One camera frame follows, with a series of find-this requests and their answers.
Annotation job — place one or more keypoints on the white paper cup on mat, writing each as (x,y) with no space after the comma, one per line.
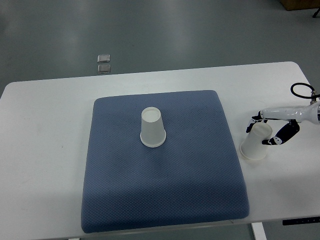
(152,132)

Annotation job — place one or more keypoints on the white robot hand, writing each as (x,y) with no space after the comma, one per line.
(294,115)

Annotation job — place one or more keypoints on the white table leg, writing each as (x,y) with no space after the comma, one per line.
(258,231)

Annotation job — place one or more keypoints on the upper metal floor plate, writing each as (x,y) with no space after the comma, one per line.
(103,58)

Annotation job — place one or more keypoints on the cardboard box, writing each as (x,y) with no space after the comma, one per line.
(293,5)

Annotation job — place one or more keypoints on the black table control panel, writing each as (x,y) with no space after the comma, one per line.
(301,221)

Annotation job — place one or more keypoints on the black tripod leg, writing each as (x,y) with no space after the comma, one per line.
(316,13)

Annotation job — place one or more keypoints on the blue textured cushion mat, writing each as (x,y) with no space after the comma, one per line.
(194,177)

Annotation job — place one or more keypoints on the white paper cup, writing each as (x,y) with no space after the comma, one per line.
(252,147)
(152,132)

